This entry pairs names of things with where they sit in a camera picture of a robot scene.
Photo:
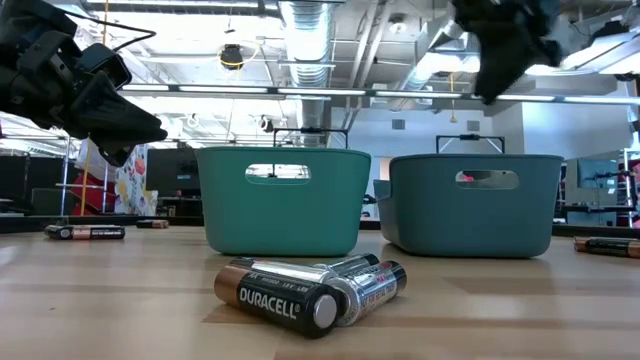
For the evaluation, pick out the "black metal rig frame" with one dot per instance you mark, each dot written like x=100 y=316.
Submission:
x=470 y=137

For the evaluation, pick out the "black aluminium table frame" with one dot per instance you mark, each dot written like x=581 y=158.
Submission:
x=30 y=224

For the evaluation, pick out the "grey background monitor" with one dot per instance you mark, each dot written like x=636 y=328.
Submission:
x=597 y=172

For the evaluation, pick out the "grey metal rack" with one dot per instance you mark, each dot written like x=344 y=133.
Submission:
x=65 y=175

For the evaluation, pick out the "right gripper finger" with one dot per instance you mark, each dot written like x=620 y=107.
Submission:
x=547 y=54
x=497 y=60

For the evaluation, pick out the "floral pattern banner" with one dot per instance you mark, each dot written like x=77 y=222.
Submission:
x=131 y=185

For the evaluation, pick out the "black computer monitor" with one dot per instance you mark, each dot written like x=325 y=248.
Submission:
x=172 y=172

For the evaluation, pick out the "slim silver round duct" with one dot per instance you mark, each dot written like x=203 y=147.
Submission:
x=435 y=45

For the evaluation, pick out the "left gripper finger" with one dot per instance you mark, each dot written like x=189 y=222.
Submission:
x=110 y=122
x=117 y=155

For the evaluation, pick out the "blue grey plastic bin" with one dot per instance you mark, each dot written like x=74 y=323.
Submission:
x=475 y=220

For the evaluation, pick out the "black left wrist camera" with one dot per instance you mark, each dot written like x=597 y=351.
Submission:
x=107 y=65

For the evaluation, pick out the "teal green plastic bin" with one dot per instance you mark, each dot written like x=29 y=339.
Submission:
x=280 y=220

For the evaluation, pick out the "large silver round duct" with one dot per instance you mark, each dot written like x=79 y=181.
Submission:
x=307 y=50

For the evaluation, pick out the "long ceiling light strip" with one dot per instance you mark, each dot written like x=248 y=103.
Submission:
x=320 y=92

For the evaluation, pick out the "black ceiling dome camera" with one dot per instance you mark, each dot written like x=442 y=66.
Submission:
x=231 y=56

